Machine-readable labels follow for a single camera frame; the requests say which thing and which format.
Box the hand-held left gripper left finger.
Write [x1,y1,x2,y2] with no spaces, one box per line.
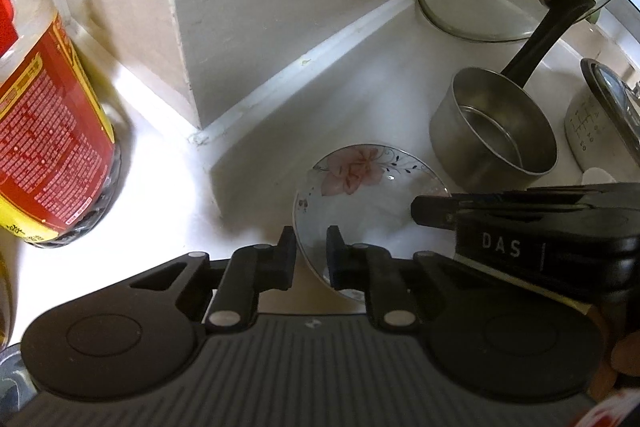
[129,226,299,334]

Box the oil bottle with red label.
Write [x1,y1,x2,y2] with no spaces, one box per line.
[0,0,123,250]

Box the white rice cooker with lid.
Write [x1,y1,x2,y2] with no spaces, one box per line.
[565,58,640,182]

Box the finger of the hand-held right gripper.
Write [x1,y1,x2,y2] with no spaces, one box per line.
[411,193,463,229]

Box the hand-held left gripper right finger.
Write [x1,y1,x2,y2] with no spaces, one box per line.
[326,226,482,332]

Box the person's right hand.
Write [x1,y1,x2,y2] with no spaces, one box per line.
[589,331,640,409]

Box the red and white clothing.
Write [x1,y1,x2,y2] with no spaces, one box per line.
[570,394,640,427]

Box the steel saucepan with black handle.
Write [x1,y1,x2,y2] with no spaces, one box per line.
[429,0,596,192]

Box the steel basin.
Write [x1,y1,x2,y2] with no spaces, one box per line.
[0,342,38,427]

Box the floral print shallow dish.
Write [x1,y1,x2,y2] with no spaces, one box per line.
[292,145,453,305]

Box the golden oil bottle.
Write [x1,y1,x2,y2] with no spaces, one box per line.
[0,252,16,350]

